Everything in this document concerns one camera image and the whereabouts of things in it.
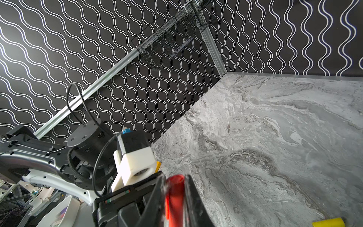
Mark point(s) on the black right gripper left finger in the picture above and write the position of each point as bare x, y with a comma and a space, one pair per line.
153, 215

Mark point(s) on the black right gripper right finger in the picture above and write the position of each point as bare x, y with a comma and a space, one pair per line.
195, 213

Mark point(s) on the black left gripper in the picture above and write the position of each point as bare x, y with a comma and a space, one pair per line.
124, 207

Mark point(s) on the red pen cap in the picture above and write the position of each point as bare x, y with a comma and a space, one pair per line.
174, 200

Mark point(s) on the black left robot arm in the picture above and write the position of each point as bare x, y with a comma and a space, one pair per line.
115, 173

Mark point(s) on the yellow pen cap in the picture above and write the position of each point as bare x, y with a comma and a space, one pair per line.
334, 222

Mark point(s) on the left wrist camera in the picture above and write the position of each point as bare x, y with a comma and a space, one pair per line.
134, 159

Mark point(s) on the black wire mesh basket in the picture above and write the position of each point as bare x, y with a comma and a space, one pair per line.
160, 41

